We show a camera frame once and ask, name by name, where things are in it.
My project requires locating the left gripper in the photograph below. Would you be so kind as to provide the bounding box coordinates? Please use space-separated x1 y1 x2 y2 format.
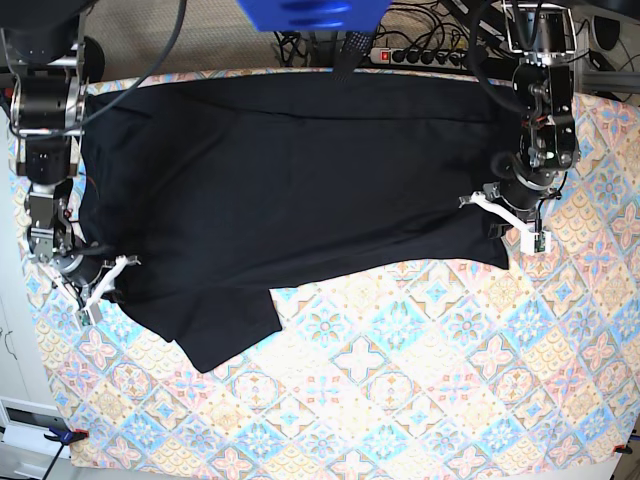
459 181 550 243

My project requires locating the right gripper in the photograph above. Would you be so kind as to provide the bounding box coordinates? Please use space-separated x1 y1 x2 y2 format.
54 249 141 310

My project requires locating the black T-shirt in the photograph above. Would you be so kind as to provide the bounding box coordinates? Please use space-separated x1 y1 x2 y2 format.
80 73 521 373

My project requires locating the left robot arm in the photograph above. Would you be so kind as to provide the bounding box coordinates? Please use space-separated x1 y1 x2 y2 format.
460 1 580 255

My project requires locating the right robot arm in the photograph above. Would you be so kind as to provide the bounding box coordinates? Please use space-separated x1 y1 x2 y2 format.
1 1 137 315

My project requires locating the white cabinet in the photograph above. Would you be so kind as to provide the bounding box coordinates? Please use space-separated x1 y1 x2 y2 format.
1 132 75 479

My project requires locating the blue orange clamp bottom left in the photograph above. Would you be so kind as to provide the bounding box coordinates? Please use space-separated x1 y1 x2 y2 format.
44 427 89 446

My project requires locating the patterned tablecloth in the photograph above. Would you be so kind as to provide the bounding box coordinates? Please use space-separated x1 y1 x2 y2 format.
10 95 639 479

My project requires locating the orange clamp bottom right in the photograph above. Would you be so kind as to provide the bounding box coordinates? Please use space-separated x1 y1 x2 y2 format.
614 445 633 455

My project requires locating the blue box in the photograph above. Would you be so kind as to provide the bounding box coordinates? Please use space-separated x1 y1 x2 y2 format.
238 0 391 32

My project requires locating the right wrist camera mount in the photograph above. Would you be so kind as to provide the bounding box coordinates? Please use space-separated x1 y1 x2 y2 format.
75 255 141 328

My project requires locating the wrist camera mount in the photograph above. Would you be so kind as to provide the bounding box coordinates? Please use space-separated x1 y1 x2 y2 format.
75 255 141 328
459 191 552 256

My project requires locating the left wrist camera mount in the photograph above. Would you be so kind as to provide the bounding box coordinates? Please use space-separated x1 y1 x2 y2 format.
459 191 552 256

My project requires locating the white power strip red switch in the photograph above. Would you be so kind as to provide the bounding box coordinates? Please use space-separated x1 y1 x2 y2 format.
369 47 466 69

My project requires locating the black mesh strap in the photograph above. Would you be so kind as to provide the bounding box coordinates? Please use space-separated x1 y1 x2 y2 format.
327 29 374 86

